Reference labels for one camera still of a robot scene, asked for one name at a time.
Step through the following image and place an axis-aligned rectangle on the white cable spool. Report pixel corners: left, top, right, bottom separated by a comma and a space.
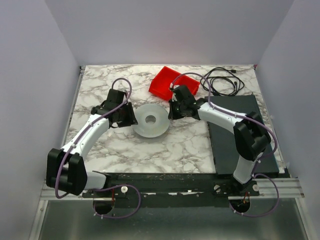
132, 103, 170, 138

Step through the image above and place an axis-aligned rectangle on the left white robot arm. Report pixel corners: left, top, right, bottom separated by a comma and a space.
45, 89, 138, 196

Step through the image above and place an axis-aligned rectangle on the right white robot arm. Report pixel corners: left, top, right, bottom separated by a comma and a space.
168, 85, 271, 185

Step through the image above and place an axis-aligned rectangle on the red plastic bin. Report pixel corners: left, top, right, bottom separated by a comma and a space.
148, 66, 200, 101

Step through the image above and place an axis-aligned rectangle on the dark grey mat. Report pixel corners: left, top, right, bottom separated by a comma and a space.
208, 95, 280, 178

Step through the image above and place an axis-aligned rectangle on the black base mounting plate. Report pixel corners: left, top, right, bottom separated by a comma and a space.
82, 173, 260, 208

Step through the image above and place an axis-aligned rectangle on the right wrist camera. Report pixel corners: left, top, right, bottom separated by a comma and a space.
169, 84, 180, 93

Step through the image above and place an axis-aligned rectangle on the black coiled cable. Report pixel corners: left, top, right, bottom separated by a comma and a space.
199, 66, 245, 97

